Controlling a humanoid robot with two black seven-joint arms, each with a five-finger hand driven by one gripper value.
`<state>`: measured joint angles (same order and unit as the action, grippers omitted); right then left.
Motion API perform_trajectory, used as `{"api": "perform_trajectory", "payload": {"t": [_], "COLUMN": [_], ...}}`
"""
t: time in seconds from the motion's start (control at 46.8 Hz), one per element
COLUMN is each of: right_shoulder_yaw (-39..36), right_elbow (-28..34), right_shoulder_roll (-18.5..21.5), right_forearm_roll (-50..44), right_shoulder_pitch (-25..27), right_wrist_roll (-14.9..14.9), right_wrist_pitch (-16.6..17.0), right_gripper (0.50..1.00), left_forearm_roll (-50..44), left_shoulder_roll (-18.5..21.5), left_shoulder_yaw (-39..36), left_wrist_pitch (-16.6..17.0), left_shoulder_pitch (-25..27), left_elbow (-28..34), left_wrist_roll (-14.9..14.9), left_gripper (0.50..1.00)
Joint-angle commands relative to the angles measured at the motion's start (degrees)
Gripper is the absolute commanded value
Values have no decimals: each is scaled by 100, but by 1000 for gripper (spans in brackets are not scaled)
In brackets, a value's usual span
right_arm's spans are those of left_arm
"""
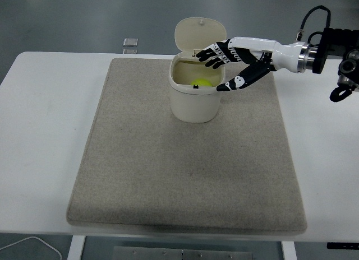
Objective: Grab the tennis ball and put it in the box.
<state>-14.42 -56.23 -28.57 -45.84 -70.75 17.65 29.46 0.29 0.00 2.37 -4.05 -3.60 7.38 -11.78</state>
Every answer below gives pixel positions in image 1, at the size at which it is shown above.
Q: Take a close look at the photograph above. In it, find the beige felt mat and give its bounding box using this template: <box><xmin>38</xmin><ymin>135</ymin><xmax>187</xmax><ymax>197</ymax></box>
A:
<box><xmin>66</xmin><ymin>57</ymin><xmax>308</xmax><ymax>235</ymax></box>

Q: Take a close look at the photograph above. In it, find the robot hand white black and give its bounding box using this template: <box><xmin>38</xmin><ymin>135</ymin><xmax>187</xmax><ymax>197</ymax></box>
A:
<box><xmin>195</xmin><ymin>36</ymin><xmax>302</xmax><ymax>92</ymax></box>

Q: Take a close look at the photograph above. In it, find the white cable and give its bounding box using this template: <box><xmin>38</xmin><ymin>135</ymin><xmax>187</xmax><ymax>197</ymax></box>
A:
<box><xmin>0</xmin><ymin>236</ymin><xmax>62</xmax><ymax>260</ymax></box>

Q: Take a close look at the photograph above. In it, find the cream bin with hinged lid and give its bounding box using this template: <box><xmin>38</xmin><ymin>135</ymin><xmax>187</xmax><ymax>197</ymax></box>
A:
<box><xmin>169</xmin><ymin>17</ymin><xmax>227</xmax><ymax>123</ymax></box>

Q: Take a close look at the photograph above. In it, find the yellow tennis ball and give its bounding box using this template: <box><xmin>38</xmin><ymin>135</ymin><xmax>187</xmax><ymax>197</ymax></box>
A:
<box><xmin>190</xmin><ymin>78</ymin><xmax>213</xmax><ymax>88</ymax></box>

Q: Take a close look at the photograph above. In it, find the white table leg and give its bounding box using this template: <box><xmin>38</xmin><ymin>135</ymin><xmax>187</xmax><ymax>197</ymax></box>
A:
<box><xmin>280</xmin><ymin>241</ymin><xmax>297</xmax><ymax>260</ymax></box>
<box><xmin>68</xmin><ymin>235</ymin><xmax>86</xmax><ymax>260</ymax></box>

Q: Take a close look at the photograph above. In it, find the grey metal plate with screws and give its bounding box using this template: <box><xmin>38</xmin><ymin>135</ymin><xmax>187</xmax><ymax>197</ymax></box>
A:
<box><xmin>113</xmin><ymin>245</ymin><xmax>253</xmax><ymax>260</ymax></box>

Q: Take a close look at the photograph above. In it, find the black table control panel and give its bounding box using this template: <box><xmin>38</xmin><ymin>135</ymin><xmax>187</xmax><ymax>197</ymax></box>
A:
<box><xmin>326</xmin><ymin>242</ymin><xmax>359</xmax><ymax>249</ymax></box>

